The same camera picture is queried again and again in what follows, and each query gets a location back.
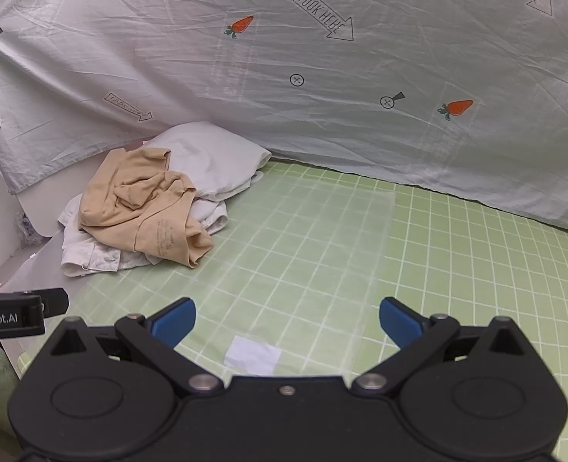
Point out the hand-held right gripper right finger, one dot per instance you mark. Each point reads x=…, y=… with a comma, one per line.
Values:
x=399, y=321

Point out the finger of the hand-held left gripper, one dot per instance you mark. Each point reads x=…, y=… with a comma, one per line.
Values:
x=55, y=302

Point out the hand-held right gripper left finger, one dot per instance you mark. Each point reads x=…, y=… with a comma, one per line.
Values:
x=175, y=321

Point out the beige long-sleeve shirt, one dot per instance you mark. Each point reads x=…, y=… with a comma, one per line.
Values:
x=134, y=216

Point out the white crumpled garment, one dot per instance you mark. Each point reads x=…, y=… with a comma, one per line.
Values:
x=91, y=255

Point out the white paper label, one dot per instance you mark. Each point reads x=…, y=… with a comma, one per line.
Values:
x=252, y=356

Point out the carrot-print pale sheet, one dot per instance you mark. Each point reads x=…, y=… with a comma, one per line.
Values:
x=312, y=82

